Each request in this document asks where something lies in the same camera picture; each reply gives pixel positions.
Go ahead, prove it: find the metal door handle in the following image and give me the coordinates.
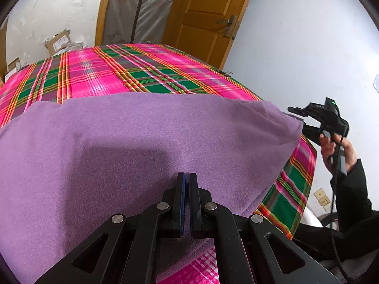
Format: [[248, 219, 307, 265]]
[[216, 15, 239, 39]]

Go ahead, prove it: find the person's right forearm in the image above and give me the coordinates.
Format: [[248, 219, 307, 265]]
[[330, 158, 379, 244]]

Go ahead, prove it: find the purple sweater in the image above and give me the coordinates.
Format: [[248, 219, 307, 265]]
[[0, 92, 304, 284]]

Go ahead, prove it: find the cardboard box with label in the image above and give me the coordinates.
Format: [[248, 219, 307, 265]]
[[44, 29, 72, 56]]

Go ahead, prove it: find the person's right hand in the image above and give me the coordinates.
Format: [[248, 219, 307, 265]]
[[319, 133, 358, 174]]

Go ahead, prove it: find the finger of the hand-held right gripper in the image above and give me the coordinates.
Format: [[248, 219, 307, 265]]
[[288, 106, 312, 116], [301, 122, 323, 146]]

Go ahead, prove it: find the clear plastic door curtain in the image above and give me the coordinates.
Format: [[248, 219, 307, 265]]
[[104, 0, 182, 45]]

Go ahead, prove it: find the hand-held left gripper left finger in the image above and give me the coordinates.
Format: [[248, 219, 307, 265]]
[[36, 172, 186, 284]]

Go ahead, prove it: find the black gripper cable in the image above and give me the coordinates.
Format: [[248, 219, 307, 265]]
[[328, 124, 357, 284]]

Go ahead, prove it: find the wall socket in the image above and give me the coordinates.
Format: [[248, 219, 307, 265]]
[[313, 188, 331, 207]]

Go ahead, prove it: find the pink green plaid bed sheet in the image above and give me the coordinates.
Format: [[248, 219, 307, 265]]
[[0, 44, 318, 284]]

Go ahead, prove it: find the wooden door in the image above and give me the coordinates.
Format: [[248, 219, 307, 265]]
[[163, 0, 257, 71]]

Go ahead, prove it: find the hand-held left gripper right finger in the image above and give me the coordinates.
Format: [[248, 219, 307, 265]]
[[189, 173, 341, 284]]

